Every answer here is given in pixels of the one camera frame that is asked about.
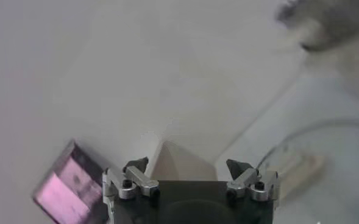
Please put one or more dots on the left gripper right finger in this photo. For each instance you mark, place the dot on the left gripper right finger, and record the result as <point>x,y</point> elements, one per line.
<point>246,179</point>

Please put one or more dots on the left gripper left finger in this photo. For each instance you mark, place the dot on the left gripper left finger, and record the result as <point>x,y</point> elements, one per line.
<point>136,179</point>

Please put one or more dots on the black laptop beside mouse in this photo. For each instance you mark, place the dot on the black laptop beside mouse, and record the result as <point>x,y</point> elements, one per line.
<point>66,191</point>

